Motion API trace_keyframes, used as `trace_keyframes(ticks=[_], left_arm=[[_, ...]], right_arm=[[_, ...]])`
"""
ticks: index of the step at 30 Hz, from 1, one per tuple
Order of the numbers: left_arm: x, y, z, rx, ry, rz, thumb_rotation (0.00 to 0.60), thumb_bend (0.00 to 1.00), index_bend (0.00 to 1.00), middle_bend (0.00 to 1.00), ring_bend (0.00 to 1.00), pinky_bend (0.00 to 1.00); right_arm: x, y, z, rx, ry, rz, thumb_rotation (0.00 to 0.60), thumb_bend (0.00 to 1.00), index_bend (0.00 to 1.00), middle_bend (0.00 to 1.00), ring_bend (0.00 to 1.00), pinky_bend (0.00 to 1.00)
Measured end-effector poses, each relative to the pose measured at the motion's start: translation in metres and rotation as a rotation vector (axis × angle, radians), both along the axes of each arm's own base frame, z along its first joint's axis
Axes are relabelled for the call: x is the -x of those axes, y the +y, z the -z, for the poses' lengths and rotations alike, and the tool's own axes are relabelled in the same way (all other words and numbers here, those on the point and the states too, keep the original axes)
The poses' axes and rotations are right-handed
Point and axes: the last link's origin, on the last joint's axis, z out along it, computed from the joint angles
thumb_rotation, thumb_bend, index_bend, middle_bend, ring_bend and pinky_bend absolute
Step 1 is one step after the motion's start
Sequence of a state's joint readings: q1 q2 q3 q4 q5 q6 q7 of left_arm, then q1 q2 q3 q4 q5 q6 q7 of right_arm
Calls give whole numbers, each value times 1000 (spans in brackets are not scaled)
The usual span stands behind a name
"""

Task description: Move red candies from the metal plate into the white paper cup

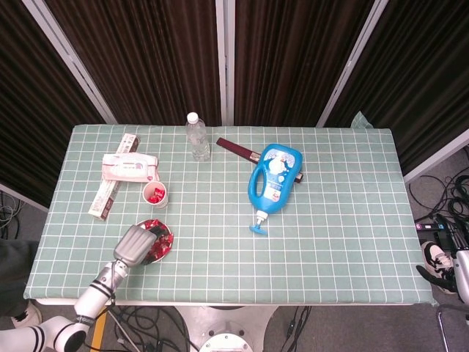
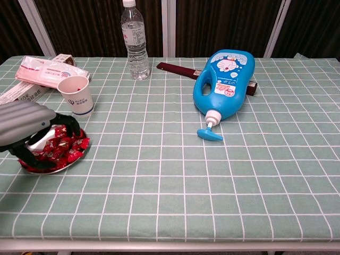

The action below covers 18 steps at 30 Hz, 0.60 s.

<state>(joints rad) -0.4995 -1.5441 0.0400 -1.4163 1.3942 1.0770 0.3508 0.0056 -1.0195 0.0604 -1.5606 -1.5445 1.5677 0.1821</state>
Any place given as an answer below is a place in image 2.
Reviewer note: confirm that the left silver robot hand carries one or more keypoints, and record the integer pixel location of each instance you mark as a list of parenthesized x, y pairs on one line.
[(24, 119)]

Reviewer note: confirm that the white paper cup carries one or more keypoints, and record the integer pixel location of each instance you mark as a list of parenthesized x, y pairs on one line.
[(79, 102)]

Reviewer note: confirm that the metal bowl of candies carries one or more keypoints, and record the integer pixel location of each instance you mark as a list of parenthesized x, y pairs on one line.
[(63, 166)]

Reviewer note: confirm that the long white cardboard box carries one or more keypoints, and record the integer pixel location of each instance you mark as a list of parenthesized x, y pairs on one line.
[(21, 91)]

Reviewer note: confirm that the pink white wet wipes pack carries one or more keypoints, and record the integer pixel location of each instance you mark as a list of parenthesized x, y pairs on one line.
[(45, 70)]

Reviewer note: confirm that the dark ribbed partition panel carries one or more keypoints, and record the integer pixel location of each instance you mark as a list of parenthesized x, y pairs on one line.
[(313, 26), (93, 26), (220, 24), (13, 32)]

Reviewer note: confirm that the clear plastic water bottle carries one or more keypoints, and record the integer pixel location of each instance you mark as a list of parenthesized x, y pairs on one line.
[(136, 53)]

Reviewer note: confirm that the long dark red box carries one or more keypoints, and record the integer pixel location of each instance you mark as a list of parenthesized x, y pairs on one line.
[(175, 69)]

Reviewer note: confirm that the green checked tablecloth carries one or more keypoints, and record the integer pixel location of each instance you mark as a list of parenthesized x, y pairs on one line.
[(186, 186)]

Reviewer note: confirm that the blue pump detergent bottle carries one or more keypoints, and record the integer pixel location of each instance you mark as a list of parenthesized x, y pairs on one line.
[(225, 87)]

